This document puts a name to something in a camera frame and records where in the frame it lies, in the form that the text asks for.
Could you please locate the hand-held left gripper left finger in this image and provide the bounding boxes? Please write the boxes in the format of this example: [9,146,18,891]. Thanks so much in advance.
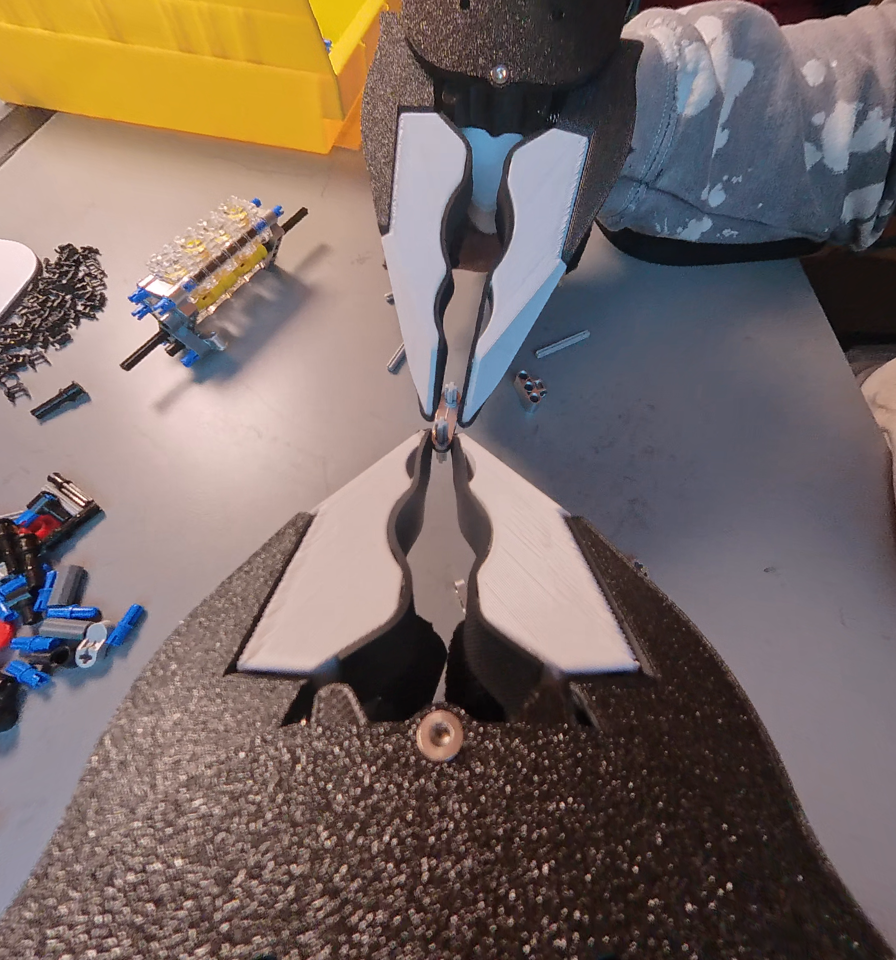
[236,431,434,676]

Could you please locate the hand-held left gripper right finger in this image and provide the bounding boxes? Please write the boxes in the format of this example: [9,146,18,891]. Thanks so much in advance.
[451,433,640,684]

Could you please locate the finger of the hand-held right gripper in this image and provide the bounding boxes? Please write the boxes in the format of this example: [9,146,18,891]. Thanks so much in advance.
[382,109,471,421]
[454,127,591,427]

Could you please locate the grey desk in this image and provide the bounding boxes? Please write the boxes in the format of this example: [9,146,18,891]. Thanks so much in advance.
[0,66,896,924]

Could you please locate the clear toy engine block assembly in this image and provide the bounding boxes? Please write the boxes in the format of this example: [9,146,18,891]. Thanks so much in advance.
[120,196,310,370]

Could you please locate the pile of blue black pins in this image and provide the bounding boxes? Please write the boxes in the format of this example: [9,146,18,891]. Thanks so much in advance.
[0,472,146,736]

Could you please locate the long yellow plastic bin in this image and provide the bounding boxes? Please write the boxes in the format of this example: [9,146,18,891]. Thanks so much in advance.
[0,0,390,155]

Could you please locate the black toy pin connector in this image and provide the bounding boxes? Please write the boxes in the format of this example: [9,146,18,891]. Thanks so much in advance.
[30,381,91,420]

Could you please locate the pile of small black links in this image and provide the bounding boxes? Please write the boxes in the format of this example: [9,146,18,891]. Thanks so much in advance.
[0,242,109,403]

